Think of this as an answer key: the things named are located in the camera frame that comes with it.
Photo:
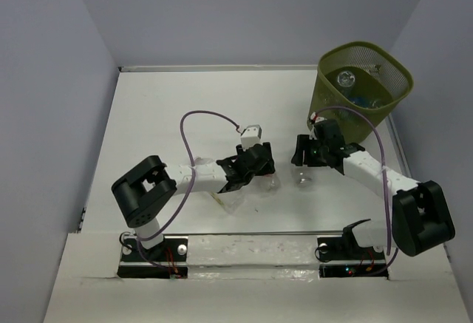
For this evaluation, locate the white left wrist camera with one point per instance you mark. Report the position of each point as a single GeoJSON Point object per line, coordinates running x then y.
{"type": "Point", "coordinates": [250, 136]}

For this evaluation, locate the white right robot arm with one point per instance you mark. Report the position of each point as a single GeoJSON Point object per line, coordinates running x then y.
{"type": "Point", "coordinates": [417, 214]}

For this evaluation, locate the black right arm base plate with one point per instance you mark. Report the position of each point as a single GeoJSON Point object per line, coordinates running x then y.
{"type": "Point", "coordinates": [338, 261]}

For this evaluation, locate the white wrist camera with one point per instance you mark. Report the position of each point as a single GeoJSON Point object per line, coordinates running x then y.
{"type": "Point", "coordinates": [313, 120]}
{"type": "Point", "coordinates": [250, 136]}

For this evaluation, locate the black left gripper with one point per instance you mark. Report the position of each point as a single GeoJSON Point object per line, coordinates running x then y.
{"type": "Point", "coordinates": [266, 169]}

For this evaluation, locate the red cap clear bottle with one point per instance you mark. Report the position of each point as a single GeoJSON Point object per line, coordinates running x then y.
{"type": "Point", "coordinates": [268, 183]}

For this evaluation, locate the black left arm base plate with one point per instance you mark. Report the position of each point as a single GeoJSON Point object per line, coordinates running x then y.
{"type": "Point", "coordinates": [166, 261]}

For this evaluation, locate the square clear plastic bottle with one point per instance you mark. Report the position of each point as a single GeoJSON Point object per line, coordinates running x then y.
{"type": "Point", "coordinates": [230, 201]}

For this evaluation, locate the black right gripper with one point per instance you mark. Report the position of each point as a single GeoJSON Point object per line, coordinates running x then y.
{"type": "Point", "coordinates": [302, 143]}

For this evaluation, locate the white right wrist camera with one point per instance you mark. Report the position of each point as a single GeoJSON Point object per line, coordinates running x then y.
{"type": "Point", "coordinates": [313, 120]}

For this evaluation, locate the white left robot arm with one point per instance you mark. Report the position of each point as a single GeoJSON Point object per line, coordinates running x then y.
{"type": "Point", "coordinates": [142, 192]}

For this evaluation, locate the clear jar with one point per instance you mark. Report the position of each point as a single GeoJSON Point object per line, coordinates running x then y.
{"type": "Point", "coordinates": [303, 177]}

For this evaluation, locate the green mesh waste bin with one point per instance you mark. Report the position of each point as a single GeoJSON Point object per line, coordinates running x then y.
{"type": "Point", "coordinates": [379, 77]}

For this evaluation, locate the blue label water bottle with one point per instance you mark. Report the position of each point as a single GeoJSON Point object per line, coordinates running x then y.
{"type": "Point", "coordinates": [360, 101]}

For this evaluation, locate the clear ribbed water bottle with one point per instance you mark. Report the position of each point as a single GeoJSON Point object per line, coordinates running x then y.
{"type": "Point", "coordinates": [345, 79]}

